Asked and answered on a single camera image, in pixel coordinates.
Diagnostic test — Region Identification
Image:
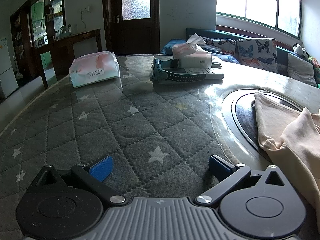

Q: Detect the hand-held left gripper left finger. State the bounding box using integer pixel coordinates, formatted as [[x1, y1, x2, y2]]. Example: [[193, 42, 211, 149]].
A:
[[32, 155, 127, 207]]

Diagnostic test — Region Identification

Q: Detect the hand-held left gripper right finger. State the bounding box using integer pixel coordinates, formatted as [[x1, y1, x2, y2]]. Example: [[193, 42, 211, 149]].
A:
[[196, 154, 293, 207]]

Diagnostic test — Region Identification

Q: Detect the beige garment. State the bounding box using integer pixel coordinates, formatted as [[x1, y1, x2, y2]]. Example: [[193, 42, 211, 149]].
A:
[[251, 92, 320, 222]]

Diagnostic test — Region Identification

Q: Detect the grey quilted star table cover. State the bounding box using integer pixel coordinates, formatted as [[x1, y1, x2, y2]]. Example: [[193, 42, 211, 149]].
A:
[[0, 54, 320, 240]]

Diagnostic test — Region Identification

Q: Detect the round black table insert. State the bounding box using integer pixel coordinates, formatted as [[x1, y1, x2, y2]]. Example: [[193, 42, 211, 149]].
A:
[[221, 87, 307, 163]]

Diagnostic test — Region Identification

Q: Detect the grey remote control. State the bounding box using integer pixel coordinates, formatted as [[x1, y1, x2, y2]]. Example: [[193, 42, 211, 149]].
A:
[[162, 66, 225, 80]]

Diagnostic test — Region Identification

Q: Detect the dark tray with items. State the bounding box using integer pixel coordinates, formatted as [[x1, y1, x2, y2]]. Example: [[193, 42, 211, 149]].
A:
[[151, 58, 207, 83]]

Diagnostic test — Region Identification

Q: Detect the sealed pink white tissue pack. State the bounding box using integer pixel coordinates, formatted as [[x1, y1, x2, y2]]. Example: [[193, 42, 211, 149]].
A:
[[69, 51, 120, 88]]

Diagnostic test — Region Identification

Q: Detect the printed booklet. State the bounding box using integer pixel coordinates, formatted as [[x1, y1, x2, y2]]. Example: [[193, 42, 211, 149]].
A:
[[211, 56, 223, 69]]

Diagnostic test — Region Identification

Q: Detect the blue butterfly print pillow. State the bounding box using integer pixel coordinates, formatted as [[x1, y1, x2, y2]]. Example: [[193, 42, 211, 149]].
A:
[[207, 51, 241, 64]]

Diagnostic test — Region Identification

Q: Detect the open pink white tissue pack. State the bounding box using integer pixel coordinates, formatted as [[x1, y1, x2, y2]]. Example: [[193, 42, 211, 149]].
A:
[[172, 33, 213, 68]]

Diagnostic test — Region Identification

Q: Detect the dark teal sofa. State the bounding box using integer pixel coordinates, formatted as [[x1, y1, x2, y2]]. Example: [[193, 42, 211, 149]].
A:
[[160, 27, 320, 89]]

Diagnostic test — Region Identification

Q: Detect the grey pillow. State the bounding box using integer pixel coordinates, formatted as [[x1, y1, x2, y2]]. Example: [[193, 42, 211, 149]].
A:
[[287, 52, 318, 87]]

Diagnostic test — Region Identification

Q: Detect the blue sofa throw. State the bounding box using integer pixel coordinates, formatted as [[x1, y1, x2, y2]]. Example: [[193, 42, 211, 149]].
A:
[[161, 39, 187, 55]]

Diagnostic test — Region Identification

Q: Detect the dark wooden console table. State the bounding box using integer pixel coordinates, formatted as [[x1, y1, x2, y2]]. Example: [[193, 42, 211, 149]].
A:
[[35, 29, 103, 89]]

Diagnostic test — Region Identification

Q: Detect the dark wooden glass door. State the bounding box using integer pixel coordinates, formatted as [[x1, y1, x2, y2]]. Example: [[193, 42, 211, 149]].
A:
[[102, 0, 160, 55]]

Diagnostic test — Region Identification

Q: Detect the white fridge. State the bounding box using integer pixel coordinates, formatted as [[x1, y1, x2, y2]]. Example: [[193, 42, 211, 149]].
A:
[[0, 37, 19, 99]]

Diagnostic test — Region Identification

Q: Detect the panda plush toy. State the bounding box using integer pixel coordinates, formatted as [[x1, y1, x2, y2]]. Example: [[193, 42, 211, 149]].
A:
[[292, 43, 307, 56]]

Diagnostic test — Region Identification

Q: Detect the colourful toy pile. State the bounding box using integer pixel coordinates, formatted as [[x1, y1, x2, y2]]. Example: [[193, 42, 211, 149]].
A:
[[306, 54, 320, 68]]

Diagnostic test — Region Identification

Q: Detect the dark wooden shelf unit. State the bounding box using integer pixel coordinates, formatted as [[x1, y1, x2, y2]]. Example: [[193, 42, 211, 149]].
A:
[[10, 0, 67, 80]]

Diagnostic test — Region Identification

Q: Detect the large window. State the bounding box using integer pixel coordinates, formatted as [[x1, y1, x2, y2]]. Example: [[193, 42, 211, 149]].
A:
[[216, 0, 303, 38]]

